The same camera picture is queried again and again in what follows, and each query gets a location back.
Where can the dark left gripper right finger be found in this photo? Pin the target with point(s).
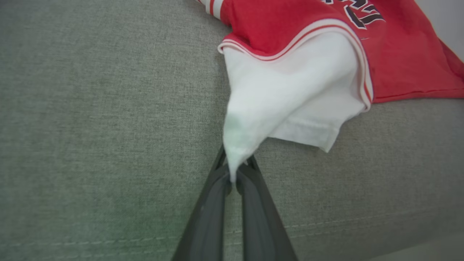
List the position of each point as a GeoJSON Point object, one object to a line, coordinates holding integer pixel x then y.
{"type": "Point", "coordinates": [261, 224]}

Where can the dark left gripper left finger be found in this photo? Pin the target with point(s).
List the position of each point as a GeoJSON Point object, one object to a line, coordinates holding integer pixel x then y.
{"type": "Point", "coordinates": [206, 221]}

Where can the red white jersey shirt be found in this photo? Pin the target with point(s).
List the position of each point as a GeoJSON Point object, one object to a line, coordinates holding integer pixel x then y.
{"type": "Point", "coordinates": [297, 83]}

